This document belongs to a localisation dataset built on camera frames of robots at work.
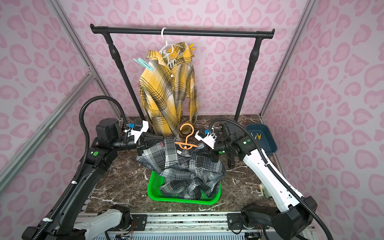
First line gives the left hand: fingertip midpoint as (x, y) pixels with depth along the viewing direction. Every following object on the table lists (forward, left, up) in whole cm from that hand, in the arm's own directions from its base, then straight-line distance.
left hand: (162, 139), depth 62 cm
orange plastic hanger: (-1, -10, -3) cm, 10 cm away
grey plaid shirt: (-4, -8, -24) cm, 26 cm away
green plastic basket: (-11, +9, -35) cm, 37 cm away
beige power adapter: (-10, -49, -34) cm, 60 cm away
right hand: (-1, -16, -9) cm, 18 cm away
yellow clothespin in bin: (+26, -58, -36) cm, 73 cm away
